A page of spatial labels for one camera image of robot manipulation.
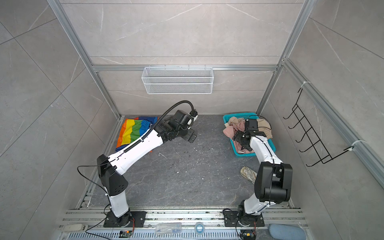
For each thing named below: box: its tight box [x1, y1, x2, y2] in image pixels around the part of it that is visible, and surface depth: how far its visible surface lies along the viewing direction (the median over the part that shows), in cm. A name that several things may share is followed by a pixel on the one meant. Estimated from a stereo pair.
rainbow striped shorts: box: [115, 116, 159, 152], surface depth 109 cm
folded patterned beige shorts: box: [240, 166, 258, 185], surface depth 87 cm
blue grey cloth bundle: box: [268, 223, 306, 240], surface depth 70 cm
